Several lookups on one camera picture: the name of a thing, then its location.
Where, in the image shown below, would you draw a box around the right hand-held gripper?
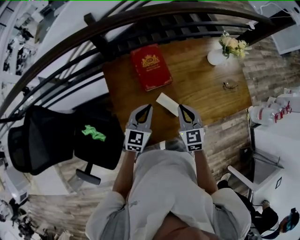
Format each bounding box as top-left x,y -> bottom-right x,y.
177,104 -> 206,153

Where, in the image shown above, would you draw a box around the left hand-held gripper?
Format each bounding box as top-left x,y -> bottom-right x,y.
124,104 -> 154,153

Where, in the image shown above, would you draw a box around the cream glasses case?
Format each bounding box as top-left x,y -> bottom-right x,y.
155,92 -> 180,117

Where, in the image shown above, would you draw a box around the person's left forearm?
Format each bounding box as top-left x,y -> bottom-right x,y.
112,150 -> 143,202

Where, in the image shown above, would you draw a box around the person's right forearm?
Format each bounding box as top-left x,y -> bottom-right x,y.
191,150 -> 219,195

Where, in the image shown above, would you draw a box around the red hardcover book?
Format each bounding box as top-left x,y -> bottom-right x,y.
130,43 -> 173,92

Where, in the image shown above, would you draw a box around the thin-framed eyeglasses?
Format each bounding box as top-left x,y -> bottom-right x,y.
222,81 -> 240,91

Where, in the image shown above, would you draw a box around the green crumpled cloth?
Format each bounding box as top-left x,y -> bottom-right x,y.
81,124 -> 107,142

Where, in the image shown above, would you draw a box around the white round vase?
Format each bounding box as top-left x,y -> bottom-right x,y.
207,43 -> 227,66

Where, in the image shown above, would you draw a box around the person's white shirt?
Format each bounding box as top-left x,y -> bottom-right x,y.
85,139 -> 253,240

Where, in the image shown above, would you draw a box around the pack of water bottles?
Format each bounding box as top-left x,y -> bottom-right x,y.
247,88 -> 296,128

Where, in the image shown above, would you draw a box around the cream flower bouquet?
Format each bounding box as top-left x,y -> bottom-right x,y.
218,30 -> 253,60

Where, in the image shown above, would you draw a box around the white side table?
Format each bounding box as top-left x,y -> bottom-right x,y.
227,125 -> 300,211

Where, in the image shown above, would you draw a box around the black mesh office chair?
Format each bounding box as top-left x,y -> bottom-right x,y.
7,105 -> 125,186

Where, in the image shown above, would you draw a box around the white flat panel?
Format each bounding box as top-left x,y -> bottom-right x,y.
273,29 -> 300,56

